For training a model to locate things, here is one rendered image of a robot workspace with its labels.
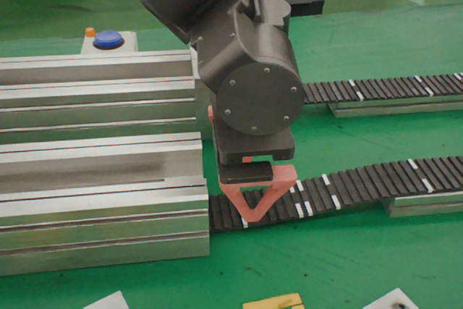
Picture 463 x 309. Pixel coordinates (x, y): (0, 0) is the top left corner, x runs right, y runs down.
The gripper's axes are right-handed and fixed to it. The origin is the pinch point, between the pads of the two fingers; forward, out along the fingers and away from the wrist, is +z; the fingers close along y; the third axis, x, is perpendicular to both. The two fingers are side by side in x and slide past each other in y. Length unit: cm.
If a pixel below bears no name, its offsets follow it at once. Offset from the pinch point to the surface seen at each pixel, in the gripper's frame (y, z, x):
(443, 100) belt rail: -17.4, 3.0, 31.3
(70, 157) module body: -2.2, -3.9, -17.4
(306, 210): 1.5, 2.7, 6.3
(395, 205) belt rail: 2.1, 2.4, 15.9
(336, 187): -0.8, 1.9, 10.2
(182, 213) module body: 4.5, -1.6, -6.7
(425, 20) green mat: -48, 5, 44
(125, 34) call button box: -34.6, -1.6, -14.1
